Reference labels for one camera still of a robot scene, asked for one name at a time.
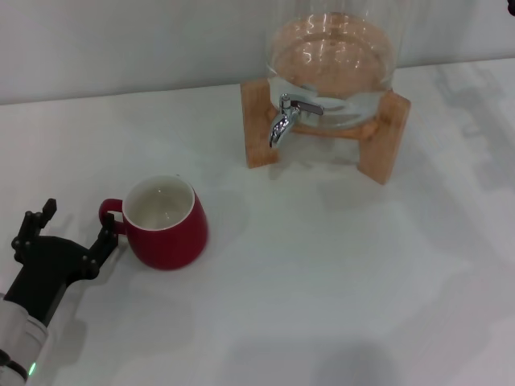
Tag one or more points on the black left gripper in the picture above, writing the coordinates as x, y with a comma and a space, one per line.
44, 273

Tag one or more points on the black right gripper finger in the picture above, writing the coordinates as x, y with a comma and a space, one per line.
512, 6

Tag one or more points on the red ceramic cup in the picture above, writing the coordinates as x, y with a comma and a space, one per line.
169, 245

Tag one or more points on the chrome faucet with lever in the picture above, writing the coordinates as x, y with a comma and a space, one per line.
279, 126

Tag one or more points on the wooden dispenser stand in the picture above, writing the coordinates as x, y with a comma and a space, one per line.
392, 140

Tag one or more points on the glass water dispenser jar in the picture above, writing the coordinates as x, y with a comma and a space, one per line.
334, 52

